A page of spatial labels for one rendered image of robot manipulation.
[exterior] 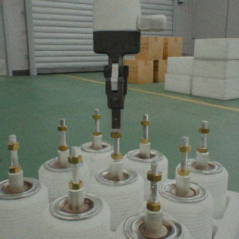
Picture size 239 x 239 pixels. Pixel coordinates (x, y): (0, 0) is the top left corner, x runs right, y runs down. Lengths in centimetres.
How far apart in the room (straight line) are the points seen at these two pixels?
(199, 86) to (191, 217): 268
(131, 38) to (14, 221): 32
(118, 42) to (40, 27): 508
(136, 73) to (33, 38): 210
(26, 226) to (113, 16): 34
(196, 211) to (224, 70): 251
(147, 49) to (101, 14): 366
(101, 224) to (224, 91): 258
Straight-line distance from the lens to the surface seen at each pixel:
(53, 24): 561
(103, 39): 47
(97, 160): 66
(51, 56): 560
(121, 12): 47
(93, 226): 43
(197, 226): 49
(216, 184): 58
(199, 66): 312
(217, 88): 298
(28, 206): 50
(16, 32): 549
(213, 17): 702
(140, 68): 403
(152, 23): 46
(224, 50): 292
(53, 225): 44
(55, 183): 58
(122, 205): 52
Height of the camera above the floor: 47
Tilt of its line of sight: 13 degrees down
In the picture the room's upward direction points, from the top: straight up
